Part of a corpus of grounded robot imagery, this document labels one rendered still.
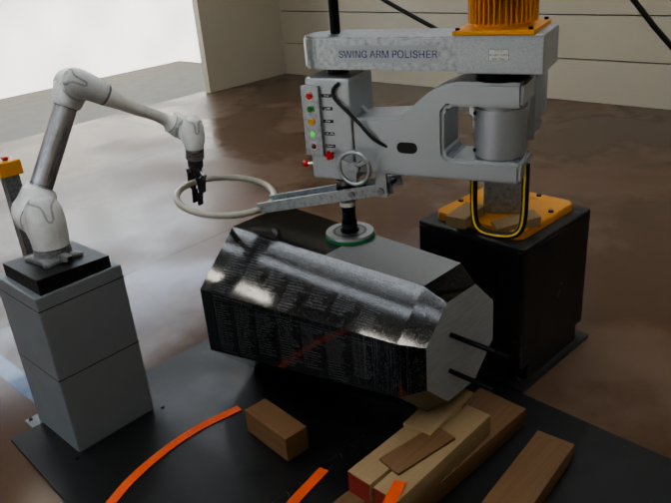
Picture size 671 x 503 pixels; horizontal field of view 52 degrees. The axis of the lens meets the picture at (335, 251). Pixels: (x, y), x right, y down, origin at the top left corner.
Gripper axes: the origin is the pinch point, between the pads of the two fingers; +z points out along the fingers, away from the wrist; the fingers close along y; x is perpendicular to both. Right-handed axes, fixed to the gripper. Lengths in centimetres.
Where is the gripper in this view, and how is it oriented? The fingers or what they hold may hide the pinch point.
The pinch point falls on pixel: (197, 197)
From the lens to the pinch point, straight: 356.2
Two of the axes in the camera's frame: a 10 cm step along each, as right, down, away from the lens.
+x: 6.6, -3.4, 6.7
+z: -0.4, 8.8, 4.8
